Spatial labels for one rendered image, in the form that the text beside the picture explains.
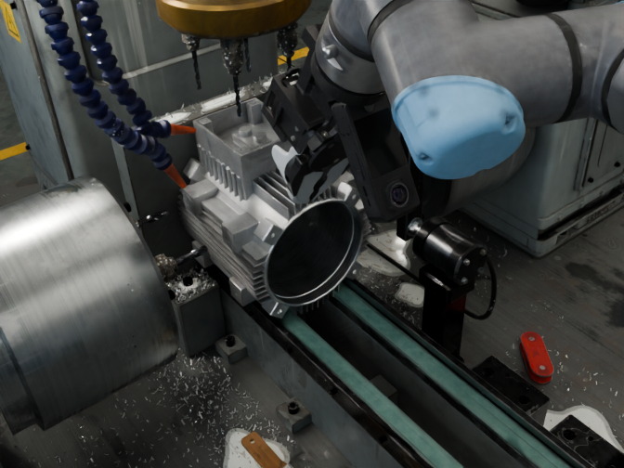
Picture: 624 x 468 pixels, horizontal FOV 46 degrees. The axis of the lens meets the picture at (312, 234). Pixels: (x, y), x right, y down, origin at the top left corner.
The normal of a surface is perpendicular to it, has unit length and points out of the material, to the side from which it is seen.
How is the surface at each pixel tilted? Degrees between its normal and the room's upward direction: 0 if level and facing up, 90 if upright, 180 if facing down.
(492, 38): 17
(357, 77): 109
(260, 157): 90
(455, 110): 41
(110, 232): 32
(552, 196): 89
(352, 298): 0
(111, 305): 62
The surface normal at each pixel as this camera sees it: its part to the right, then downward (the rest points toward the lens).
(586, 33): 0.11, -0.44
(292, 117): -0.80, 0.40
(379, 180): 0.50, 0.01
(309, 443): -0.04, -0.79
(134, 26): 0.61, 0.47
